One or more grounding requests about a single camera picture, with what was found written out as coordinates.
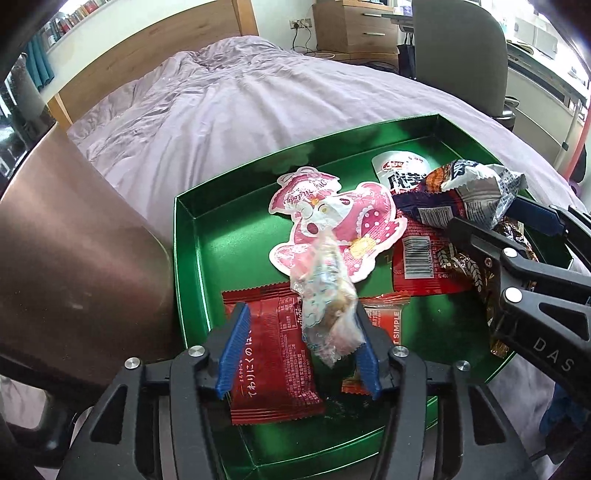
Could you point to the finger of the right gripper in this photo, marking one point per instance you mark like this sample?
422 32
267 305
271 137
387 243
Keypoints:
570 226
481 244

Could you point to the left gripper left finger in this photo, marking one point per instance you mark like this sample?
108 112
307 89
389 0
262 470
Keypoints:
208 369

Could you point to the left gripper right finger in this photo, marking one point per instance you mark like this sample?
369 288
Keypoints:
402 446

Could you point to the brown gold snack bag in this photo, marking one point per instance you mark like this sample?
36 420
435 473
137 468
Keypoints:
487 281

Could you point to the silver blue snack bag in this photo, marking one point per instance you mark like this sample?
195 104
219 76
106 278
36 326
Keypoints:
479 193

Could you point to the small orange red packet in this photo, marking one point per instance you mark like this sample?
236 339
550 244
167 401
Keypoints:
381 320

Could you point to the long red white snack packet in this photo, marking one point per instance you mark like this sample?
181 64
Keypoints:
416 258

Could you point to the pink striped small wrapper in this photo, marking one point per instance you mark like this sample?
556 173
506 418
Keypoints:
328 300

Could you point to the pink character snack packet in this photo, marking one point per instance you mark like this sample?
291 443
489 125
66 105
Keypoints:
364 221

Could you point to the blue gloved right hand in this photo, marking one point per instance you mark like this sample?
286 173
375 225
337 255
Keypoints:
563 407

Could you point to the dark red snack packet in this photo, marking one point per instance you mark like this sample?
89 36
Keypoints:
275 381

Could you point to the white desk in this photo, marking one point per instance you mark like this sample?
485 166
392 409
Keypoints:
553 89

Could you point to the black and copper kettle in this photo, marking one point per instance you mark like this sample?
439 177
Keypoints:
85 284

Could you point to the green tray box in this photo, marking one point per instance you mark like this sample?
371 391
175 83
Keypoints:
450 334

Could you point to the grey office chair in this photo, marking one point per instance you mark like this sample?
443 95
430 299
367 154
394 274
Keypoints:
461 49

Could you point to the wooden drawer cabinet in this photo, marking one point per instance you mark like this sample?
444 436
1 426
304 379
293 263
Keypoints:
358 30

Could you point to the teal curtain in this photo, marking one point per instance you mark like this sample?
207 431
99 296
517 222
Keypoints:
37 63

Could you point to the wooden headboard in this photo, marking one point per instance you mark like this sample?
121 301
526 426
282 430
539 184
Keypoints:
123 40

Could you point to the row of books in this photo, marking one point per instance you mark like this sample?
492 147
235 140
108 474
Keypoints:
68 18

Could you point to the wall power socket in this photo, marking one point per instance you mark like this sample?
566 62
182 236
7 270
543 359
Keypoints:
303 23

